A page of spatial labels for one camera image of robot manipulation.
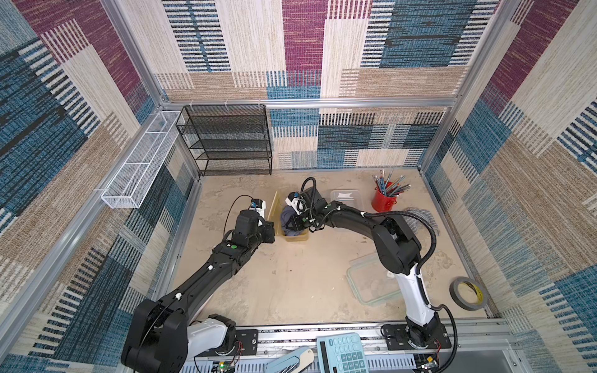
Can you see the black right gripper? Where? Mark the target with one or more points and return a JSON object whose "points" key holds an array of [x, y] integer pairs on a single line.
{"points": [[298, 221]]}

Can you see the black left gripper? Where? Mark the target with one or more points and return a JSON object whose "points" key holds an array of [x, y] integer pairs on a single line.
{"points": [[270, 229]]}

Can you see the yellow lunch box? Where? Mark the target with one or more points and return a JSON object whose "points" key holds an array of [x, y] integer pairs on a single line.
{"points": [[300, 238]]}

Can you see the dark blue cloth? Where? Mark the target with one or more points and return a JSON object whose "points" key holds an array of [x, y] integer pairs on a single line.
{"points": [[291, 223]]}

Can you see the yellow lunch box lid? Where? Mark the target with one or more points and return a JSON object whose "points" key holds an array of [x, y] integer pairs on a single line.
{"points": [[274, 212]]}

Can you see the clear lid green rim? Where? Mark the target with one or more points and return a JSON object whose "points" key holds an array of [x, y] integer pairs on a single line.
{"points": [[370, 282]]}

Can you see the grey striped cloth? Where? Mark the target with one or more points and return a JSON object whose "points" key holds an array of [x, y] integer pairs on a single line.
{"points": [[424, 217]]}

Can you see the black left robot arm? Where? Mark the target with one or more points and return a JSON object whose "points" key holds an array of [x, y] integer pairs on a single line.
{"points": [[162, 335]]}

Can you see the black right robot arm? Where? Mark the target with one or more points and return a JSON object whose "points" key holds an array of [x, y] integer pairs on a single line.
{"points": [[404, 242]]}

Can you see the red pencil cup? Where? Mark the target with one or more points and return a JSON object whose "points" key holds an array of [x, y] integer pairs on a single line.
{"points": [[381, 202]]}

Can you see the black mesh shelf rack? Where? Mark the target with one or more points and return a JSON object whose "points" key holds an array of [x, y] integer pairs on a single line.
{"points": [[227, 140]]}

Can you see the light blue handheld device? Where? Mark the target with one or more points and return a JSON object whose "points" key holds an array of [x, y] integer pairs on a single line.
{"points": [[294, 362]]}

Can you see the teal calculator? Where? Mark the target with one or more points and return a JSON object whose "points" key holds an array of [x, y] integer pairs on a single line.
{"points": [[342, 353]]}

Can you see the grey tape roll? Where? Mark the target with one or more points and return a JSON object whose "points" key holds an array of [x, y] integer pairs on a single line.
{"points": [[468, 294]]}

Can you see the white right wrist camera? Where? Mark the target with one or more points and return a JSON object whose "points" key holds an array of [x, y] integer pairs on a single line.
{"points": [[297, 202]]}

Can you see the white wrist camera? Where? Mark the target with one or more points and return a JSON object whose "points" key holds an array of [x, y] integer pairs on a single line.
{"points": [[297, 202], [259, 206]]}

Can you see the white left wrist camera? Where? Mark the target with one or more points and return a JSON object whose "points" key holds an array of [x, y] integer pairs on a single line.
{"points": [[259, 206]]}

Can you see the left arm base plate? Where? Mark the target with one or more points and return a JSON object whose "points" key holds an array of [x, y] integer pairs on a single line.
{"points": [[244, 344]]}

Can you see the white wire basket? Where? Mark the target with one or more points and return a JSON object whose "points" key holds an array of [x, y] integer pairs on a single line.
{"points": [[134, 178]]}

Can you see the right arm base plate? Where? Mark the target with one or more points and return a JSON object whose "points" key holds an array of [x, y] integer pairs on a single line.
{"points": [[406, 337]]}

